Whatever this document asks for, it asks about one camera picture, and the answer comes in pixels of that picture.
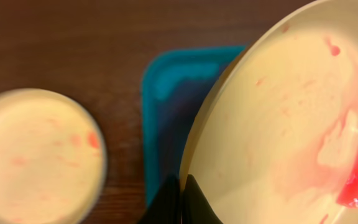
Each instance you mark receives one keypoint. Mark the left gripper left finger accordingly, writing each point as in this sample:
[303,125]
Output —
[165,207]

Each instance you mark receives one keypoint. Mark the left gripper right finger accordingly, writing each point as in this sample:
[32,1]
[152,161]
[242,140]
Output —
[195,207]

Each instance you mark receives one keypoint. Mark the yellow-green plate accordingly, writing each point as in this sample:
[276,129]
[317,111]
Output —
[276,139]
[52,158]

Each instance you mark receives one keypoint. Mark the teal plastic tray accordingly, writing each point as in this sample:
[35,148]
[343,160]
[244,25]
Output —
[173,89]

